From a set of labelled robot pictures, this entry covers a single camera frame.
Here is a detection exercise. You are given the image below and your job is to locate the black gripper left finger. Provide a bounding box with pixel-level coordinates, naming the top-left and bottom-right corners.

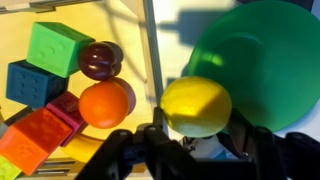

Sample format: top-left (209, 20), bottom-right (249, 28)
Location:
top-left (74, 106), bottom-right (201, 180)

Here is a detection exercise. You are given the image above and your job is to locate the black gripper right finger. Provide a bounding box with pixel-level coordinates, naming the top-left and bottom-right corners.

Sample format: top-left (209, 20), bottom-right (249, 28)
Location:
top-left (229, 109), bottom-right (320, 180)

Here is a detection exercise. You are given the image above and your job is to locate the yellow lemon plush toy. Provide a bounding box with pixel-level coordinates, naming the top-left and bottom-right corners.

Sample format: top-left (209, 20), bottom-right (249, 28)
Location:
top-left (159, 75), bottom-right (233, 139)

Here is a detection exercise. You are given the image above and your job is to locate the yellow banana toy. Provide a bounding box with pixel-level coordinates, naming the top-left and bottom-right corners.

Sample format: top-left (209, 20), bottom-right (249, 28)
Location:
top-left (61, 132), bottom-right (105, 164)

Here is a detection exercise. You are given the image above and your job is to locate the orange fruit toy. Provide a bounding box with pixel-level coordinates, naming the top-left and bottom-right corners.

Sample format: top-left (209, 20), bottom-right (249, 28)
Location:
top-left (78, 80), bottom-right (130, 130)

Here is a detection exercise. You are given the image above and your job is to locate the green plastic bowl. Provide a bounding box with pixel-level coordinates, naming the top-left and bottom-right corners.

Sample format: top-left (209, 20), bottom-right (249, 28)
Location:
top-left (185, 0), bottom-right (320, 133)

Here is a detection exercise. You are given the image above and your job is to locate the dark purple plum toy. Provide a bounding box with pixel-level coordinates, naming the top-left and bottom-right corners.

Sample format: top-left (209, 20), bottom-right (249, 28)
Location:
top-left (78, 40), bottom-right (124, 82)

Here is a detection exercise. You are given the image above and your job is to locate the pink soft block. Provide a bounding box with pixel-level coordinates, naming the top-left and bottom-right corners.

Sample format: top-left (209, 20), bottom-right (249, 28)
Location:
top-left (45, 91), bottom-right (88, 148)

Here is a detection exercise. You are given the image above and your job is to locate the orange red soft block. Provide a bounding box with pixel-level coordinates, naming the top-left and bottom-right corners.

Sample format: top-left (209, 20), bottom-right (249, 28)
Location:
top-left (0, 107), bottom-right (74, 176)

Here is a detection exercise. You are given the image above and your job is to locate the dark teal soft block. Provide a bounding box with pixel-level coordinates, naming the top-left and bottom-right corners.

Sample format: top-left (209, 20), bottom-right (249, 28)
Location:
top-left (5, 59), bottom-right (70, 110)

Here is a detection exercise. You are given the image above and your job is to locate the lime yellow soft block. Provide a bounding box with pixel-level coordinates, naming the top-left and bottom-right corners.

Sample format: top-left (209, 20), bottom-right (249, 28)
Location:
top-left (0, 154), bottom-right (23, 180)

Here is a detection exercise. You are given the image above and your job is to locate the wooden slatted tray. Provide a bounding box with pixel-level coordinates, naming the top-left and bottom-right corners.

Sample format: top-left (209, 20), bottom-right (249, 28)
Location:
top-left (0, 0), bottom-right (166, 180)

